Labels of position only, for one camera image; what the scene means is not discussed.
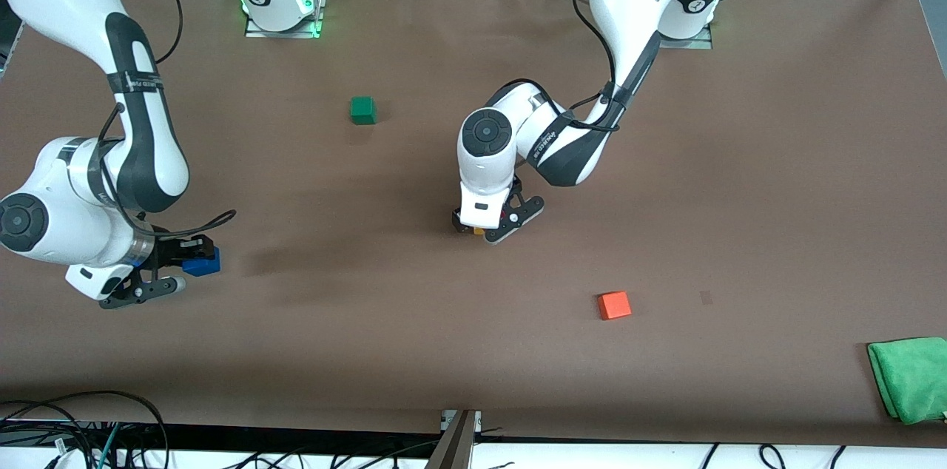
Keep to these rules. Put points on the blue cube block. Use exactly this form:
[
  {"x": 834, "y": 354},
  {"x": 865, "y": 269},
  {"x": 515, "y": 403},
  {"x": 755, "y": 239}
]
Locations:
[{"x": 201, "y": 265}]

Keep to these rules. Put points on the green folded cloth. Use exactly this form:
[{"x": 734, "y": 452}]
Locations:
[{"x": 914, "y": 380}]

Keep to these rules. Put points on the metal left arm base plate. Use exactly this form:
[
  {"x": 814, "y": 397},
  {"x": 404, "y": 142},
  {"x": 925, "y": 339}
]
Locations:
[{"x": 703, "y": 44}]

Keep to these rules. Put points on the orange cube block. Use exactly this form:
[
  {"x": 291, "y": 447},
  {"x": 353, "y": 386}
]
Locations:
[{"x": 614, "y": 305}]

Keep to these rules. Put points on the aluminium frame strut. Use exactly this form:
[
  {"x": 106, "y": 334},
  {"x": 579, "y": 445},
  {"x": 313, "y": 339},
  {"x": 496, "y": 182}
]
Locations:
[{"x": 455, "y": 443}]

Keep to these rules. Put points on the green cube block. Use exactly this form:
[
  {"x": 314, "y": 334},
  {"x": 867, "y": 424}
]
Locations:
[{"x": 362, "y": 110}]

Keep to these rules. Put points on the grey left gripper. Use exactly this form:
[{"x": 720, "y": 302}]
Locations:
[{"x": 456, "y": 221}]

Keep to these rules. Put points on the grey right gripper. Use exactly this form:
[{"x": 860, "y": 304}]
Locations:
[{"x": 172, "y": 251}]

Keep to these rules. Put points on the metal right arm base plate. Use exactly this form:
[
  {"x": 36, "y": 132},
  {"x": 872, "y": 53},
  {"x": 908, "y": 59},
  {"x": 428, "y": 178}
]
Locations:
[{"x": 255, "y": 32}]

